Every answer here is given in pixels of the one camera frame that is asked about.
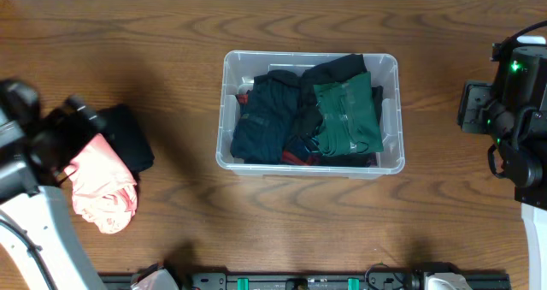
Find pink garment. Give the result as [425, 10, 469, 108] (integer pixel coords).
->
[64, 133, 138, 234]

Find black cloth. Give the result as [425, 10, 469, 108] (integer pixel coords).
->
[97, 104, 155, 174]

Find red plaid flannel shirt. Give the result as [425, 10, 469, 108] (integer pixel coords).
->
[236, 92, 376, 168]

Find dark green garment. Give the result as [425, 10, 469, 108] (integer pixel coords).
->
[314, 72, 384, 157]

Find black garment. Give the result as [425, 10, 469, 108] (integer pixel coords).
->
[299, 54, 383, 145]

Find dark navy garment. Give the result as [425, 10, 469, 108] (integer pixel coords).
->
[230, 70, 300, 164]

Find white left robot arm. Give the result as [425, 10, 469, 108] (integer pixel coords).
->
[1, 79, 105, 289]

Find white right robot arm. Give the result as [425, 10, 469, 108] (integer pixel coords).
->
[456, 36, 546, 289]

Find clear plastic storage container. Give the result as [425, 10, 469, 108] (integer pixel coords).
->
[215, 50, 405, 180]

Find black mounting rail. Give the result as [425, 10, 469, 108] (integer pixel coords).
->
[100, 263, 512, 290]

